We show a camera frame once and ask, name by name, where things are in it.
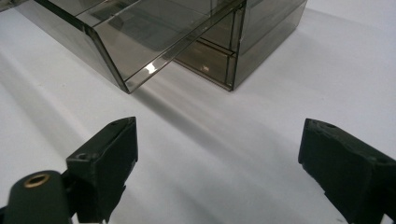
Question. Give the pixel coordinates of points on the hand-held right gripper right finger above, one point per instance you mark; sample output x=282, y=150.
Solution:
x=348, y=165

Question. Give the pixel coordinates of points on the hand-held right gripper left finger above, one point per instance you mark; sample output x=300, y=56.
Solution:
x=106, y=161

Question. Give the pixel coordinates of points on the smoky transparent drawer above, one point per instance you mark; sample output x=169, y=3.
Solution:
x=205, y=63
x=134, y=40

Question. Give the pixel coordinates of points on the smoky transparent organizer box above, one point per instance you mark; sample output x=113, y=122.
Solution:
x=267, y=40

